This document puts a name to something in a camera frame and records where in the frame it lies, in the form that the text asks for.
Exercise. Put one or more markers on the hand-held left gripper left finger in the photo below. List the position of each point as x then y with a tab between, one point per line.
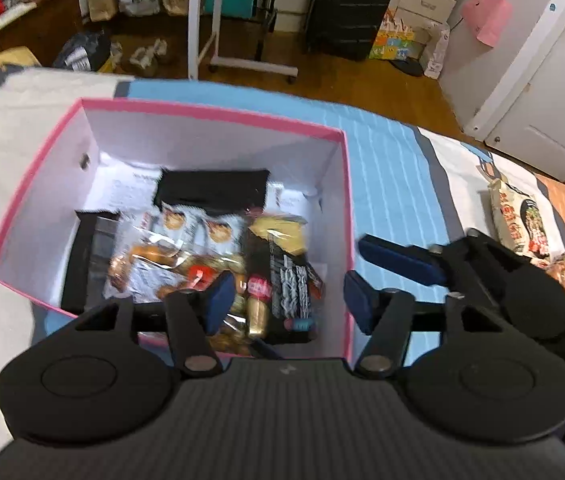
217	300

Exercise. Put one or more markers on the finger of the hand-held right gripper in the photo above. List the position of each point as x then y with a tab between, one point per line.
397	260

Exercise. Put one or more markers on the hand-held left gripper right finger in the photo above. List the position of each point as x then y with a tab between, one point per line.
357	300

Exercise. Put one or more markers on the pink and gold snack packet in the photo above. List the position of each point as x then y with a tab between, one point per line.
257	310

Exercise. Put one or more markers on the black packet with white print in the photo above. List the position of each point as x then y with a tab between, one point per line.
290	285

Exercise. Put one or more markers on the white snack packet brown print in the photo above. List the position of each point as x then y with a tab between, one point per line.
177	220
222	230

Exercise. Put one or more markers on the yellow snack packet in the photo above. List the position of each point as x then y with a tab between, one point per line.
280	230

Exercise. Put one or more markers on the black snack packet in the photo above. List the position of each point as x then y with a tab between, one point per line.
212	185
87	260

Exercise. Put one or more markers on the pink cardboard box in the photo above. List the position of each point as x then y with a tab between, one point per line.
212	130

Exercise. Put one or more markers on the cream noodle packet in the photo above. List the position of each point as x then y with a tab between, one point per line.
517	215

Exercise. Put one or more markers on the white printed paper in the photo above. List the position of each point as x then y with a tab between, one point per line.
127	185

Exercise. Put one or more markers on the black slipper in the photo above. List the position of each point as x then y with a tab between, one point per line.
407	67

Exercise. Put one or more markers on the white door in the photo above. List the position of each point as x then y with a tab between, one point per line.
547	90

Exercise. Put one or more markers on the white paper bag with print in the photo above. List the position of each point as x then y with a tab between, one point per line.
435	50

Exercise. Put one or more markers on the colourful printed box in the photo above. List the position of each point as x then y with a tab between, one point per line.
392	42

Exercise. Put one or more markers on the black suitcase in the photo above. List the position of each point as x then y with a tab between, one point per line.
350	10

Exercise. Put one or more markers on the beige slipper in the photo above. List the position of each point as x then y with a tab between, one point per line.
161	49
140	56

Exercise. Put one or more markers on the pink hanging bag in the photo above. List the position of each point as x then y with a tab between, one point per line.
487	12

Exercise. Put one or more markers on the rolling side table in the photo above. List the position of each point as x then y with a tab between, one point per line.
194	20

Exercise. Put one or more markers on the dark plastic bag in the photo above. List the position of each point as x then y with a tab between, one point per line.
82	50

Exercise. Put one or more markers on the low wooden cabinet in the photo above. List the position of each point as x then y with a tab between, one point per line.
47	20

